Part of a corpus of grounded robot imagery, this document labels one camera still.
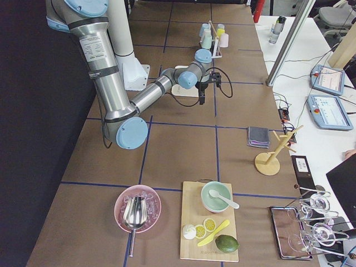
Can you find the metal tray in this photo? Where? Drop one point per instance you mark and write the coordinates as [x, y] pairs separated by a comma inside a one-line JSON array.
[[287, 230]]

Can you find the white wire cup rack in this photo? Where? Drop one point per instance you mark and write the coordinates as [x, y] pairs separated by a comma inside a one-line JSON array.
[[215, 49]]

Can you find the green bowl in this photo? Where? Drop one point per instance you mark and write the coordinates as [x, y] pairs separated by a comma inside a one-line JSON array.
[[215, 204]]

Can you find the wooden mug tree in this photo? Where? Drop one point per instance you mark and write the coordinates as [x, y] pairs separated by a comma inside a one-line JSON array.
[[267, 163]]

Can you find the white cup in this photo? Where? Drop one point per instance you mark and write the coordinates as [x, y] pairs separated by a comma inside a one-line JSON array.
[[206, 33]]

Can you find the clear water bottle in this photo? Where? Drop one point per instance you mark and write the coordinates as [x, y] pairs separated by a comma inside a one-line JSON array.
[[276, 29]]

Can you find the far teach pendant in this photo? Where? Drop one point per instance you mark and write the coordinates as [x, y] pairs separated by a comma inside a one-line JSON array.
[[327, 79]]

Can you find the wine glass rack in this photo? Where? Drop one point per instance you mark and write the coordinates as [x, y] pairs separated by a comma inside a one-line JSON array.
[[339, 236]]

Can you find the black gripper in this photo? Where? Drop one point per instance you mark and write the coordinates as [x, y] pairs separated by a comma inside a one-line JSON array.
[[203, 86]]

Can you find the folded grey cloth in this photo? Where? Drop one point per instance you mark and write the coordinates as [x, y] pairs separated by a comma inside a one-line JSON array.
[[258, 137]]

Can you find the upper wine glass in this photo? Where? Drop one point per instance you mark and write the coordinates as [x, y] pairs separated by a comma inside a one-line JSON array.
[[316, 207]]

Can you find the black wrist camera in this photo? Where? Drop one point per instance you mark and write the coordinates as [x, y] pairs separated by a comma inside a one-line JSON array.
[[215, 77]]

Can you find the pink cup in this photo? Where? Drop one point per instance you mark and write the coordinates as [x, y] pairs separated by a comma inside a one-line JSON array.
[[224, 40]]

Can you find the yellow cup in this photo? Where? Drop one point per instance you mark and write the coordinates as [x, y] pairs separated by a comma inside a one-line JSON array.
[[220, 30]]

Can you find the electronics board with wires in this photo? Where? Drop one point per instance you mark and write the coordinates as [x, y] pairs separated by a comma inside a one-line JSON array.
[[283, 111]]

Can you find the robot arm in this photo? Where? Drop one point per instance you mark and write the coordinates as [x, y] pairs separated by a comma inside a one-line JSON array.
[[120, 79]]

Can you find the green avocado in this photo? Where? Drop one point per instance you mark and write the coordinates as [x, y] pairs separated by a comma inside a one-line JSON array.
[[226, 243]]

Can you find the lower wine glass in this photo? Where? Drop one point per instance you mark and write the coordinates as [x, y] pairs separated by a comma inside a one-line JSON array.
[[316, 236]]

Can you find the blue cup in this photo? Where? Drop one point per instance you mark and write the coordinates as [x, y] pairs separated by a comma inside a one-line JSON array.
[[204, 26]]

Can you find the green cup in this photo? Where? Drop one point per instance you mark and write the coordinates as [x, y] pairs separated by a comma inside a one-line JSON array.
[[206, 42]]

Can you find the near teach pendant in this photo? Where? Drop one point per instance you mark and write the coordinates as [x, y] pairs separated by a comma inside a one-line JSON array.
[[329, 113]]

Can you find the white spoon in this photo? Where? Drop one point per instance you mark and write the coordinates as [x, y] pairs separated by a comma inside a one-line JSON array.
[[216, 194]]

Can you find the black monitor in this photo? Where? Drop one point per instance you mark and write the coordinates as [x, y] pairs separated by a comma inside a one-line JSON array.
[[342, 181]]

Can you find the red cylinder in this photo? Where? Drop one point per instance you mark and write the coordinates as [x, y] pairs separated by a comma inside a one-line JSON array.
[[258, 10]]

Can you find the lemon slice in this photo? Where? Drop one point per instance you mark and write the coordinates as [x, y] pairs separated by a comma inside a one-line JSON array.
[[200, 231], [209, 224]]

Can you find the cream rabbit tray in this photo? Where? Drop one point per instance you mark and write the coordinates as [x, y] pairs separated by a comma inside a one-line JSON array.
[[183, 91]]

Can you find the aluminium frame post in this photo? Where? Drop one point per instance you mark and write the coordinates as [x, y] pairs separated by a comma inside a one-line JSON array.
[[299, 20]]

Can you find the white pillar with base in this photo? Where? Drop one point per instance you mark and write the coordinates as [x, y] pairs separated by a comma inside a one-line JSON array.
[[133, 73]]

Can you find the wooden rack handle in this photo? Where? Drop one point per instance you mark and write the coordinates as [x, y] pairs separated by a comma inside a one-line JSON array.
[[214, 32]]

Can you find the black rectangular box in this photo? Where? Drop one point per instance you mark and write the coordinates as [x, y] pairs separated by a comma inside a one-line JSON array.
[[302, 172]]

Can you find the yellow plastic knife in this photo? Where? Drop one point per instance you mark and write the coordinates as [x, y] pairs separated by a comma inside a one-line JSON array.
[[210, 238]]

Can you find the pink bowl with ice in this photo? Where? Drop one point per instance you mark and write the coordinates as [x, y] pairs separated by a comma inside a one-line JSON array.
[[153, 204]]

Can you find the wooden cutting board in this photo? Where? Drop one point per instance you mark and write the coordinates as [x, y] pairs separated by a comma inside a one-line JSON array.
[[203, 219]]

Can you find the office chair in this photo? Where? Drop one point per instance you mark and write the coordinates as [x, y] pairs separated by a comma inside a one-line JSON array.
[[338, 18]]

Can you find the teach pendant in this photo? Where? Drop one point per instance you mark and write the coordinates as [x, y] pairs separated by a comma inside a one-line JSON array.
[[329, 113], [327, 79]]

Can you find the metal scoop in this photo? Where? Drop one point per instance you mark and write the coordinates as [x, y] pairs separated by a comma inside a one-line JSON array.
[[134, 217]]

